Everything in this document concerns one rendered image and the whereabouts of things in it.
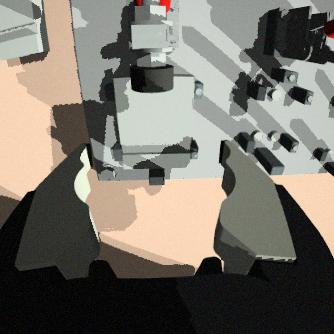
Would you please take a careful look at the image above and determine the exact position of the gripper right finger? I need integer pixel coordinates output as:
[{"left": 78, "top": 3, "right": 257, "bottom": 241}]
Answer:
[{"left": 213, "top": 140, "right": 334, "bottom": 334}]

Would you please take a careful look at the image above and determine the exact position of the grey fixture plate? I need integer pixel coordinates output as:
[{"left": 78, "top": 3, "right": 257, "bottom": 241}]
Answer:
[{"left": 70, "top": 0, "right": 334, "bottom": 181}]

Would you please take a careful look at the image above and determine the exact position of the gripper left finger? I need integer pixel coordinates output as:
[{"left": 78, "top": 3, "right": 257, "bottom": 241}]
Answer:
[{"left": 0, "top": 143, "right": 100, "bottom": 326}]

